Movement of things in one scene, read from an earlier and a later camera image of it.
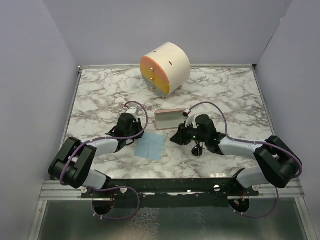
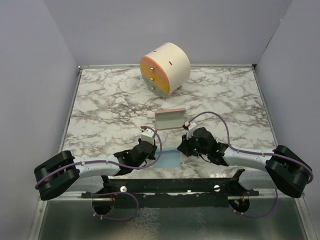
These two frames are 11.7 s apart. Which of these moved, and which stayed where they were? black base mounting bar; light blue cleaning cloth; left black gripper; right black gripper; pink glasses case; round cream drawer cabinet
Moved: right black gripper; light blue cleaning cloth; left black gripper
Stayed: round cream drawer cabinet; pink glasses case; black base mounting bar
